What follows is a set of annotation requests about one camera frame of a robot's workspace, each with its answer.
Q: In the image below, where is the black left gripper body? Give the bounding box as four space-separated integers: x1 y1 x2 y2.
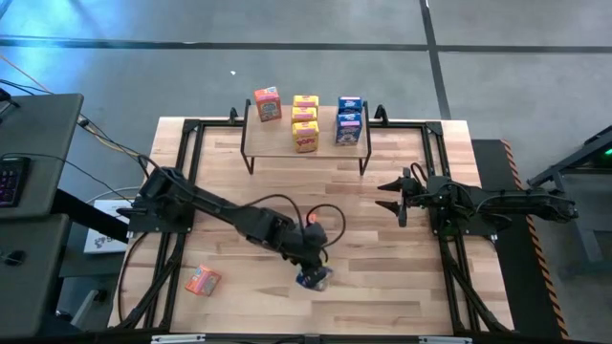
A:
285 221 332 282

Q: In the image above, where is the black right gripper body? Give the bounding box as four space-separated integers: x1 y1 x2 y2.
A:
398 165 435 229

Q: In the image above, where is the blue Frosted Flakes cereal box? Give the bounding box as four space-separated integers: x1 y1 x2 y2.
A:
295 265 335 292
334 112 363 147
337 96 363 115

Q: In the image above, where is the yellow Pops cereal box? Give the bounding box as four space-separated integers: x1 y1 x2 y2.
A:
292 119 320 154
292 94 320 110
291 106 318 124

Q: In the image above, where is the black hazard-striped floor mat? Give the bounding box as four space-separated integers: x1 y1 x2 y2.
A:
470 138 570 340

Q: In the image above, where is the black equipment stand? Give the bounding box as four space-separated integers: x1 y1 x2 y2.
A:
528 124 612 278

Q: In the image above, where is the white printed box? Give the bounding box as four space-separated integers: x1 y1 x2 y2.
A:
83 198 135 254

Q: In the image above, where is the grey desk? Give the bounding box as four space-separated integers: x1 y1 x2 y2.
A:
0 213 73 338
0 93 85 221

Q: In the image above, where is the black computer mouse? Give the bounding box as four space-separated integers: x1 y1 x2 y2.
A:
2 248 28 268

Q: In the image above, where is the black keyboard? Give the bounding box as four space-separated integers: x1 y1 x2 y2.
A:
0 156 31 209

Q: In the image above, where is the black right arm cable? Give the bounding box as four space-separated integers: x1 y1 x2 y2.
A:
409 161 431 182

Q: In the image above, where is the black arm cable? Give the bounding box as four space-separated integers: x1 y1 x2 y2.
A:
409 161 431 182
142 155 347 249

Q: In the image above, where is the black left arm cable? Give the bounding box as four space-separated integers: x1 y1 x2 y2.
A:
142 155 347 249

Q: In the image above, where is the black aluminium rig frame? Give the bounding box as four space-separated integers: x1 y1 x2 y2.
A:
112 103 515 338

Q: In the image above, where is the wooden shelf black metal frame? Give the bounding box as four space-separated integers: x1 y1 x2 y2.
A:
239 98 373 177

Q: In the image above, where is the silver bracket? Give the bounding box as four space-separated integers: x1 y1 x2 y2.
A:
418 335 473 344
150 333 207 344

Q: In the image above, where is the yellow cable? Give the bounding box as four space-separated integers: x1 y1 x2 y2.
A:
0 53 147 159

